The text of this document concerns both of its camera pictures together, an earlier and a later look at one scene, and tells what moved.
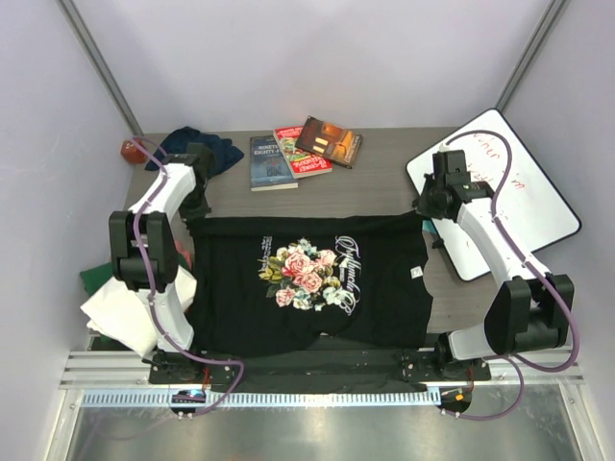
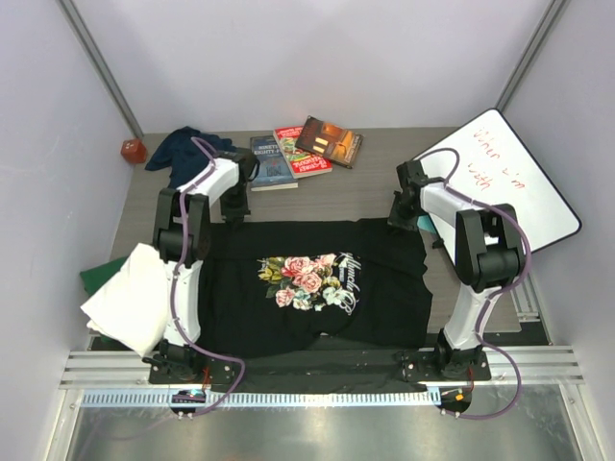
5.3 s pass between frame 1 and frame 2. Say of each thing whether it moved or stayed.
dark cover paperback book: stayed
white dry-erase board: stayed
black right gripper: moved
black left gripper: moved
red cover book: stayed
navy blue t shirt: stayed
